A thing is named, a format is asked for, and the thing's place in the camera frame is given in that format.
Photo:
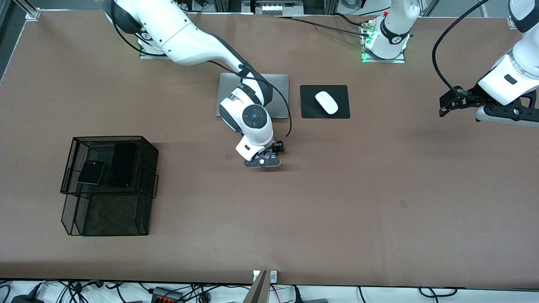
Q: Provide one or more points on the white power strip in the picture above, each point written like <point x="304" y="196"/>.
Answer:
<point x="273" y="8"/>

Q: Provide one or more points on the black mouse pad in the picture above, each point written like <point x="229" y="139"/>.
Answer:
<point x="309" y="107"/>

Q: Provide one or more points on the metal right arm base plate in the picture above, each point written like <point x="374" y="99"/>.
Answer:
<point x="145" y="56"/>

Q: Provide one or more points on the black flip phone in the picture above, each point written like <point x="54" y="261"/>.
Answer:
<point x="91" y="173"/>

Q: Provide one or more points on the silver closed laptop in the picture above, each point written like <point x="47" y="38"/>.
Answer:
<point x="278" y="90"/>

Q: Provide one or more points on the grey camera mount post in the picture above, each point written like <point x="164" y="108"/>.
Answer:
<point x="259" y="292"/>

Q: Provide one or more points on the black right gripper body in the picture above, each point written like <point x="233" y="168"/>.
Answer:
<point x="277" y="148"/>

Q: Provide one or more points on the black mesh two-tier tray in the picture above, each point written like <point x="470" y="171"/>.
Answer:
<point x="126" y="219"/>

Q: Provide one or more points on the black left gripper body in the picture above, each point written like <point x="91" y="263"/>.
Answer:
<point x="468" y="99"/>

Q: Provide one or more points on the aluminium frame profile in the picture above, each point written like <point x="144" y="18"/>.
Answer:
<point x="33" y="14"/>

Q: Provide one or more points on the black orange power strip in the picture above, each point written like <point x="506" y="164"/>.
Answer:
<point x="166" y="294"/>

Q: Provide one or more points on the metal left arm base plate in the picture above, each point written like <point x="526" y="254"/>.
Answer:
<point x="398" y="60"/>

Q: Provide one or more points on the black bar smartphone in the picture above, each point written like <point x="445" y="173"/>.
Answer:
<point x="123" y="166"/>

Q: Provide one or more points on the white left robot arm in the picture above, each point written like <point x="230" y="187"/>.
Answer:
<point x="387" y="46"/>

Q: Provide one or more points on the white computer mouse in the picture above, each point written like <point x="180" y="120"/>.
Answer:
<point x="326" y="102"/>

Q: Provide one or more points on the lilac flip phone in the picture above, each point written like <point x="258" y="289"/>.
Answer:
<point x="255" y="156"/>

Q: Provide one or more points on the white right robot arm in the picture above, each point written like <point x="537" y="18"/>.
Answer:
<point x="185" y="29"/>

